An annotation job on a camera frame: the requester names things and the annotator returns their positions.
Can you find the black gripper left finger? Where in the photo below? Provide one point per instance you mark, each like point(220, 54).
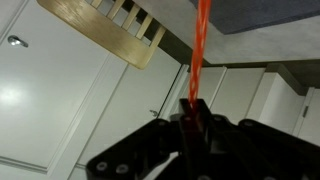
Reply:
point(138, 154)

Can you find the white door with handle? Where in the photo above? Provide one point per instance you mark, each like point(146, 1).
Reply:
point(54, 86)

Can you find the right wooden chair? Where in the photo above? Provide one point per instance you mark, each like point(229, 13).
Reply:
point(86, 19)

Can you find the orange plastic straw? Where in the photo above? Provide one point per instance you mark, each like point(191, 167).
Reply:
point(202, 20)

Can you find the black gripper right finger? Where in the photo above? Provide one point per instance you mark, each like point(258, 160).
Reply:
point(216, 149)

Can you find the dark blue left cloth mat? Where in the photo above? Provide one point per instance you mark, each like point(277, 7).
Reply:
point(237, 16)

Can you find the white closet doors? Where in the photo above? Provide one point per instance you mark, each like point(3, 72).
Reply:
point(270, 94)

